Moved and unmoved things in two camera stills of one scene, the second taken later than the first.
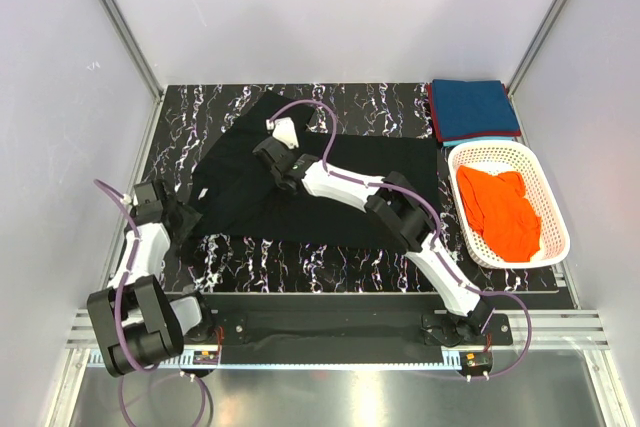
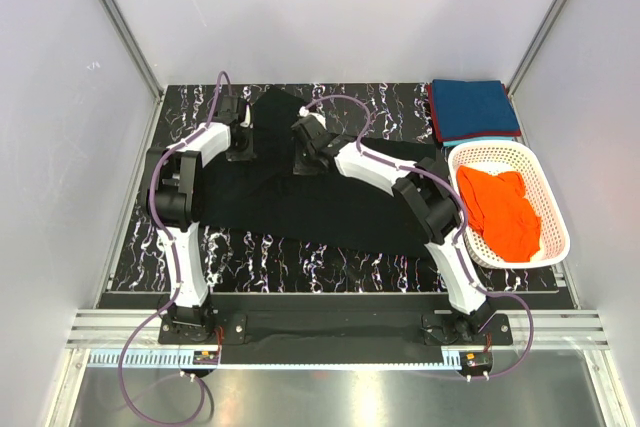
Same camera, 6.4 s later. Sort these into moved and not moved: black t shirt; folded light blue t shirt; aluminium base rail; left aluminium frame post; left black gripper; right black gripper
Moved: left black gripper; right black gripper
Not moved: left aluminium frame post; black t shirt; aluminium base rail; folded light blue t shirt
